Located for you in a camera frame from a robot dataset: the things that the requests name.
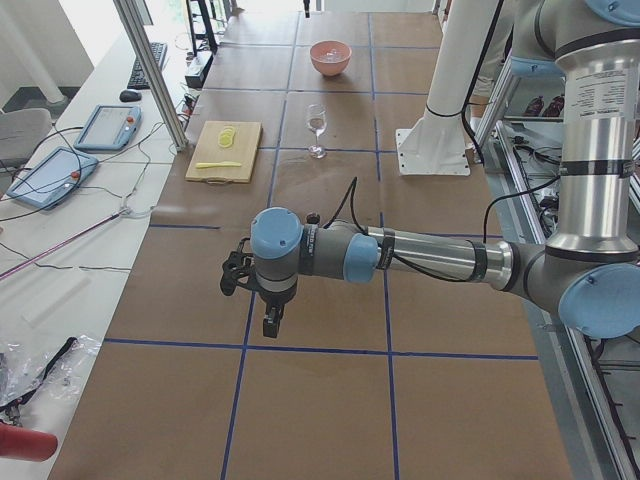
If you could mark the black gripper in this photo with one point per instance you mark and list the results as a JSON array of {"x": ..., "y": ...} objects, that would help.
[{"x": 276, "y": 299}]

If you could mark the clear wine glass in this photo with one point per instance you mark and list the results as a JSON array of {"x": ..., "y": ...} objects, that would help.
[{"x": 316, "y": 123}]

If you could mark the pile of ice cubes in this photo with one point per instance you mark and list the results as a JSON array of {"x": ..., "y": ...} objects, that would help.
[{"x": 332, "y": 56}]

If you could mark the reach grabber tool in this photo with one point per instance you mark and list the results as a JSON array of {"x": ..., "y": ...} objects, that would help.
[{"x": 123, "y": 212}]

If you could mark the yellow plastic knife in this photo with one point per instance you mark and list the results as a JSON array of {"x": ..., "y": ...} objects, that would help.
[{"x": 222, "y": 164}]

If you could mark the bamboo cutting board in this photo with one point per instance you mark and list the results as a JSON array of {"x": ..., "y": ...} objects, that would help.
[{"x": 246, "y": 140}]

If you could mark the lemon slice one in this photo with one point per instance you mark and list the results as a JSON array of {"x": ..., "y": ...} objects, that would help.
[{"x": 225, "y": 142}]

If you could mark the clear plastic bag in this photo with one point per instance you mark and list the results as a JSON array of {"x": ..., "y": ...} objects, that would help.
[{"x": 59, "y": 372}]

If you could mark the far blue teach pendant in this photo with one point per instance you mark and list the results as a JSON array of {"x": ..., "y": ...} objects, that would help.
[{"x": 109, "y": 128}]

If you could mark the blue teach pendant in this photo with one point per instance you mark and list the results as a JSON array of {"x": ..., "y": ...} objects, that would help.
[
  {"x": 109, "y": 128},
  {"x": 53, "y": 179}
]

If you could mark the near blue teach pendant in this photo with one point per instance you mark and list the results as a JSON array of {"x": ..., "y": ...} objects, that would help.
[{"x": 53, "y": 179}]

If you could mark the black computer mouse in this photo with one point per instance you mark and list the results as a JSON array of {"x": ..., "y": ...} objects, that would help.
[{"x": 128, "y": 95}]

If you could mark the pink bowl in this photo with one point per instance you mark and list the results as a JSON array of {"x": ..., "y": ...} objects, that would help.
[{"x": 330, "y": 70}]

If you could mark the red cylinder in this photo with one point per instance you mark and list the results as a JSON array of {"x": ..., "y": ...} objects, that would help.
[{"x": 24, "y": 444}]

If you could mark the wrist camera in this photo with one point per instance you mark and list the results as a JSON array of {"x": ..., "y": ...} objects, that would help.
[{"x": 238, "y": 271}]

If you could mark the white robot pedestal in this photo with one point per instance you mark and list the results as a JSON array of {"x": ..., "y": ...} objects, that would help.
[{"x": 436, "y": 144}]

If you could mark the aluminium frame post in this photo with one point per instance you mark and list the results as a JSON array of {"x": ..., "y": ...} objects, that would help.
[{"x": 133, "y": 25}]

